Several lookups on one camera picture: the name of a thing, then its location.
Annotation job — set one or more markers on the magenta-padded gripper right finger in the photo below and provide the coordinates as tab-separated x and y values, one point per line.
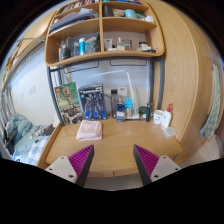
163	166

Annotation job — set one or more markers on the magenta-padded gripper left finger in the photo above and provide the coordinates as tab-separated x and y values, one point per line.
61	165

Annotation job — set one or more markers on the pink towel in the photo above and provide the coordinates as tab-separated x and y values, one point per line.
89	130

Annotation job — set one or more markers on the blue white checked blanket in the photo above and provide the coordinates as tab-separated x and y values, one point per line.
38	151

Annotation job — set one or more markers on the small clear plastic container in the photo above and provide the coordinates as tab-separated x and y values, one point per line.
169	132

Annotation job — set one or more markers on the black laptop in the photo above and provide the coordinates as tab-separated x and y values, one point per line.
49	130

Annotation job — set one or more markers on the bed with light blue sheet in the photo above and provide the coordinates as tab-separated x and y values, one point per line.
23	143

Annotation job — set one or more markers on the white bottle with red cap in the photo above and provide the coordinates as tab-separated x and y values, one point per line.
166	119

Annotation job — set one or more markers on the white mug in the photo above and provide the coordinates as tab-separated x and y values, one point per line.
158	117

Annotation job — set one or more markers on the black electric shaver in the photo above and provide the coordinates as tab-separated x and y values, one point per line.
149	111

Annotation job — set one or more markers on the dark green jar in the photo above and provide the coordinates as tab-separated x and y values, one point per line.
142	111

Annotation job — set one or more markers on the blue duvet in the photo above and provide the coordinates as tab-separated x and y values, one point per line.
18	125

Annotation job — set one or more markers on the green tree figure toy box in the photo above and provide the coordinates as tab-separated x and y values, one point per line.
68	103

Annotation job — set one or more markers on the dark blue small box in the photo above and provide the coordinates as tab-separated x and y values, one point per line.
120	114

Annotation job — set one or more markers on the small light blue box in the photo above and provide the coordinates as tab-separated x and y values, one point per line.
128	106

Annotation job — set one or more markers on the blue robot model kit box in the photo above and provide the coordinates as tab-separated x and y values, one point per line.
92	103

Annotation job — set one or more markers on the green checked hanging cloth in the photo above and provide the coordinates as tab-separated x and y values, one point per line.
213	106

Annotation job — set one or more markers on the clear bottle with black cap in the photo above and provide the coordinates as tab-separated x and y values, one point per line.
114	100

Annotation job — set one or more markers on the wooden shelf unit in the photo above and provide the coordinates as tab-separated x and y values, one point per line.
103	55

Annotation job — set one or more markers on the white wall switch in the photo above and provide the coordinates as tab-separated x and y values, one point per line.
31	90

